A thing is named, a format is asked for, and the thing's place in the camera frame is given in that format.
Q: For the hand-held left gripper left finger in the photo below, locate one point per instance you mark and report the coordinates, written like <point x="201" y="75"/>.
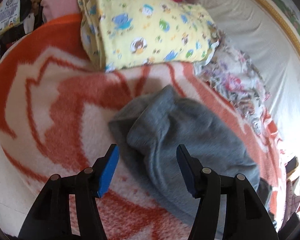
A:
<point x="108" y="170"/>

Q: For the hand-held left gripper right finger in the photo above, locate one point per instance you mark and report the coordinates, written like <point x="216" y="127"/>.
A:
<point x="187" y="172"/>

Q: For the grey pants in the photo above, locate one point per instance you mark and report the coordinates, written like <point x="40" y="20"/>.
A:
<point x="177" y="130"/>

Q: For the floral print pillow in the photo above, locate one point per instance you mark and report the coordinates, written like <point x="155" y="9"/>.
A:
<point x="235" y="85"/>

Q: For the orange and white blanket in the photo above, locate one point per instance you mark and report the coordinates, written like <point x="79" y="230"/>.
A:
<point x="40" y="92"/>

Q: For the yellow cartoon print pillow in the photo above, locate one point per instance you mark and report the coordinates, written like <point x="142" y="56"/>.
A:
<point x="140" y="25"/>

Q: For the white striped bedding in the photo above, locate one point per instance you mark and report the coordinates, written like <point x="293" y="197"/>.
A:
<point x="252" y="30"/>

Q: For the pink pillow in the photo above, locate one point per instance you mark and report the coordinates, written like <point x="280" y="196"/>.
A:
<point x="60" y="2"/>

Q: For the printed tote bag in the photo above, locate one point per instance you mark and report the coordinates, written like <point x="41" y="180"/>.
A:
<point x="7" y="12"/>

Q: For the gold framed picture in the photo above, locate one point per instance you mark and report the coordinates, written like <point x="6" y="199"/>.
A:
<point x="287" y="7"/>

